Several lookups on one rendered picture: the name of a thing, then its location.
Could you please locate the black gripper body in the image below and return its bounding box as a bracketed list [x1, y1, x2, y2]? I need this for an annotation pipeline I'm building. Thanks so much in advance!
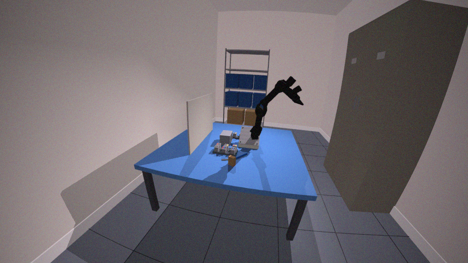
[284, 88, 296, 99]

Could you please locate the brown cardboard box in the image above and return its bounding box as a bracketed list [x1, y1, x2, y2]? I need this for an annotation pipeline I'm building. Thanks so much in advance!
[228, 155, 236, 167]

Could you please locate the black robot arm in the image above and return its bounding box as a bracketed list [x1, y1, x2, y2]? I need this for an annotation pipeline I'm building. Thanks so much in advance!
[250, 76, 302, 140]

